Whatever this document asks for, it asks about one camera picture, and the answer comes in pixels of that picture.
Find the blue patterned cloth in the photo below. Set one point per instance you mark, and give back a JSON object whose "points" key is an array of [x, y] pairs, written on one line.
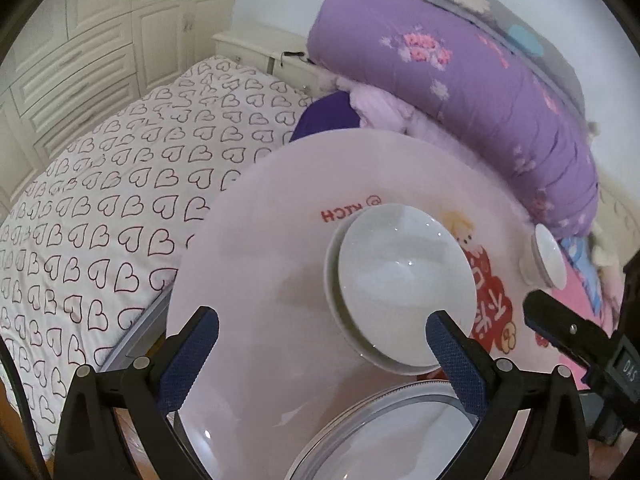
{"points": [[580, 260]]}

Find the grey bed frame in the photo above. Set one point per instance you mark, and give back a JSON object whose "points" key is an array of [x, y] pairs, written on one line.
{"points": [[140, 325]]}

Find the white ceramic bowl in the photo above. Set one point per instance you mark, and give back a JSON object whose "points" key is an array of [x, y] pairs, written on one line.
{"points": [[400, 270], [547, 255], [340, 317]]}

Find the dark purple cloth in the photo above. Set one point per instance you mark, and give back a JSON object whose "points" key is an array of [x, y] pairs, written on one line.
{"points": [[325, 115]]}

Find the grey flower print pillow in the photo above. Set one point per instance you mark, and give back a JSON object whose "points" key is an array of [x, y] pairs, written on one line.
{"points": [[540, 40]]}

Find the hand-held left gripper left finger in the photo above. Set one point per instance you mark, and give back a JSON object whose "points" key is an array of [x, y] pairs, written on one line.
{"points": [[192, 360]]}

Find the round pink printed table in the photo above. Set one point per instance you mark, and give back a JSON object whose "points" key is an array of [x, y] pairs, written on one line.
{"points": [[260, 240]]}

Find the cream headboard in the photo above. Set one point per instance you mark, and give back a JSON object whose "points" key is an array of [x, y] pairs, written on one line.
{"points": [[620, 200]]}

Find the large grey-rimmed white plate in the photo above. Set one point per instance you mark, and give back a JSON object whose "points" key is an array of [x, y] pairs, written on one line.
{"points": [[380, 440]]}

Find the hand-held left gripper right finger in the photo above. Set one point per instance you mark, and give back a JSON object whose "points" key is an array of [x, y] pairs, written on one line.
{"points": [[457, 360]]}

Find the purple floral quilt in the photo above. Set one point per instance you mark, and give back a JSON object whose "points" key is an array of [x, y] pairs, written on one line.
{"points": [[475, 110]]}

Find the cream nightstand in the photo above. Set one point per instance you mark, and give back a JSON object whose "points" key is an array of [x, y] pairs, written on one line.
{"points": [[250, 40]]}

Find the cream panelled wardrobe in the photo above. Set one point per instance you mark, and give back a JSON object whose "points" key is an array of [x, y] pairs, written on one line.
{"points": [[100, 60]]}

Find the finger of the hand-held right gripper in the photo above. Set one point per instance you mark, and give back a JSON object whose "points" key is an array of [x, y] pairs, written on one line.
{"points": [[560, 322]]}

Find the white heart print bedding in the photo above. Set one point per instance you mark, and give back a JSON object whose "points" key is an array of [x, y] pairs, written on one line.
{"points": [[100, 210]]}

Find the pale pink fluffy cloth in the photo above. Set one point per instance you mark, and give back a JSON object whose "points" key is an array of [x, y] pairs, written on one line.
{"points": [[380, 105]]}

